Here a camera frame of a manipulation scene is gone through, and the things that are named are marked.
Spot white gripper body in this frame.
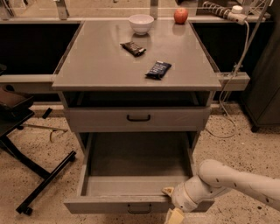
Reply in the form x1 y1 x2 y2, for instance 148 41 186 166
171 176 228 213

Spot white cable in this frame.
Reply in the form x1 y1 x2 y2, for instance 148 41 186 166
204 20 252 140

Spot yellow stick on floor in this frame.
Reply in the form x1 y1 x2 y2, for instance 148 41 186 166
21 123 68 143

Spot white bowl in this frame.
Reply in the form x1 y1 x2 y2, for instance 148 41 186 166
129 14 154 35

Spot white power strip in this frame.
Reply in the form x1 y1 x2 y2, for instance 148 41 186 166
202 1 247 25

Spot blue snack bag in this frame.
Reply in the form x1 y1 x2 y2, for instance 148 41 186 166
145 61 172 80

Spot black rolling stand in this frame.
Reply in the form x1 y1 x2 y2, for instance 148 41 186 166
0 84 77 216

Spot dark cabinet at right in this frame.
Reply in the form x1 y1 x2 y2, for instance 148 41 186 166
241 0 280 132

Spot grey top drawer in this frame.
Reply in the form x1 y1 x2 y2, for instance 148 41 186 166
64 107 210 133

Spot brown snack bar wrapper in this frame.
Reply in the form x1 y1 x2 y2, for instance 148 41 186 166
121 41 146 57

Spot grey drawer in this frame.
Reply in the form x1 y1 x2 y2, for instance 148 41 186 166
64 107 210 133
63 131 215 215

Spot grey drawer cabinet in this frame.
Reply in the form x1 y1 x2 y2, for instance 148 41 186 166
52 19 221 147

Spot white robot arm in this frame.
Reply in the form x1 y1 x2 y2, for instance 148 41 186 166
162 159 280 224

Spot red apple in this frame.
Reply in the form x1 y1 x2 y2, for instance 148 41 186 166
173 8 188 25

